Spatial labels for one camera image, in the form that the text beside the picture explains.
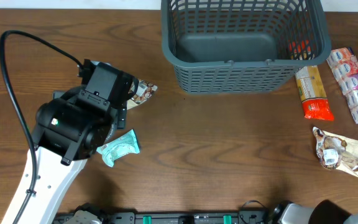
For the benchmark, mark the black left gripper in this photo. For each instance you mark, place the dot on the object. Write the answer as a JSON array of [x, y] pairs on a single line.
[[124, 105]]

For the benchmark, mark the orange spaghetti packet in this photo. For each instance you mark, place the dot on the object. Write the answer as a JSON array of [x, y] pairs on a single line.
[[312, 94]]

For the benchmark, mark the beige brown snack bag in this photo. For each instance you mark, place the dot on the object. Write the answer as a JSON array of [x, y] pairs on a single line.
[[336, 152]]

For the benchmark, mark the multicolour tissue pack strip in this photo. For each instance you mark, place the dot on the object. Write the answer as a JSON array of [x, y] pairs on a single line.
[[344, 66]]

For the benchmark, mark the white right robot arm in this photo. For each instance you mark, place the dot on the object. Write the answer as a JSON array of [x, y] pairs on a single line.
[[325, 212]]

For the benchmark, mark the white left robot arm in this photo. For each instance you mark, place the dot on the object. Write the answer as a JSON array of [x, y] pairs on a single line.
[[68, 131]]

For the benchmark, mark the brown snack bag with barcode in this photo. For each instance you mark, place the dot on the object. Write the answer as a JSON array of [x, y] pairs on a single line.
[[144, 92]]

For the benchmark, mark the teal wrapped snack packet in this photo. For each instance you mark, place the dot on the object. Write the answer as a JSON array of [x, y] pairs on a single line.
[[120, 147]]

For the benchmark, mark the grey plastic shopping basket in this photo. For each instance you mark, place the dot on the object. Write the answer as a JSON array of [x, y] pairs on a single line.
[[237, 46]]

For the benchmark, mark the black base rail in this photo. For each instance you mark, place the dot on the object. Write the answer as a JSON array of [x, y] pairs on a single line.
[[88, 213]]

